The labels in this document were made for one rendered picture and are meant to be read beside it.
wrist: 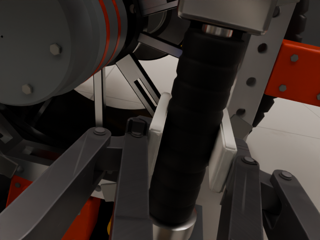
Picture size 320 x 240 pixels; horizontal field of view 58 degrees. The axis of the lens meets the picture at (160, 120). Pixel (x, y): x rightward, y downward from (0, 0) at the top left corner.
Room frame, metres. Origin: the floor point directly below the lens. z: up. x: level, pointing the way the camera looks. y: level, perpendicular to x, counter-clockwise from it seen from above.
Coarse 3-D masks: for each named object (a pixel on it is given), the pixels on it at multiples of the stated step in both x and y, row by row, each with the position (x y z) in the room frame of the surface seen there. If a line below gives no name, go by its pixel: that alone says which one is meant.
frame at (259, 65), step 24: (288, 0) 0.38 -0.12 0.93; (288, 24) 0.38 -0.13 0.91; (264, 48) 0.42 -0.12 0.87; (240, 72) 0.38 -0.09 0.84; (264, 72) 0.38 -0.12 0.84; (240, 96) 0.38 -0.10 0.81; (0, 120) 0.44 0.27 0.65; (240, 120) 0.38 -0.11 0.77; (0, 144) 0.40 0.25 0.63; (24, 144) 0.43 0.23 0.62; (0, 168) 0.39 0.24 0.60; (24, 168) 0.39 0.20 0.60; (96, 192) 0.38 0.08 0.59
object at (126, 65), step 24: (144, 0) 0.49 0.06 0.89; (144, 24) 0.50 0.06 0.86; (168, 48) 0.49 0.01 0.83; (144, 72) 0.50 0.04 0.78; (72, 96) 0.67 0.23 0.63; (96, 96) 0.49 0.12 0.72; (144, 96) 0.49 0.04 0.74; (24, 120) 0.48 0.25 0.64; (48, 120) 0.52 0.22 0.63; (72, 120) 0.56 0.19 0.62; (96, 120) 0.49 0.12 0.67; (120, 120) 0.62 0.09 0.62
